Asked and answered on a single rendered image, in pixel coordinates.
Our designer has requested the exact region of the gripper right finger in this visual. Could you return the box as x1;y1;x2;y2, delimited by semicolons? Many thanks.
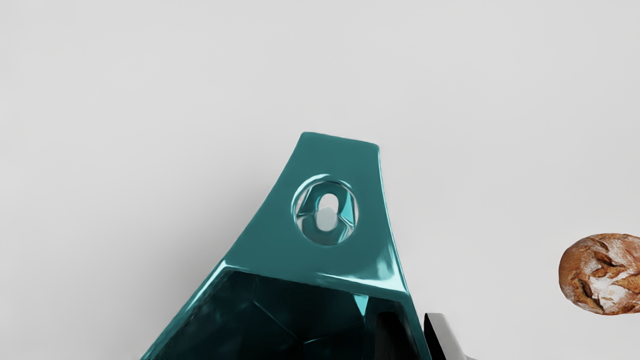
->
423;312;479;360

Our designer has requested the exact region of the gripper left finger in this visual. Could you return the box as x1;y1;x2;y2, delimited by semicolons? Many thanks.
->
374;311;420;360

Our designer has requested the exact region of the teal faceted mug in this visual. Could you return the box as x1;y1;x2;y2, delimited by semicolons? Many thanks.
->
140;131;433;360

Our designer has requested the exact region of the round brown bread loaf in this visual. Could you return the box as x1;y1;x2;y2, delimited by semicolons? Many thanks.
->
558;233;640;316

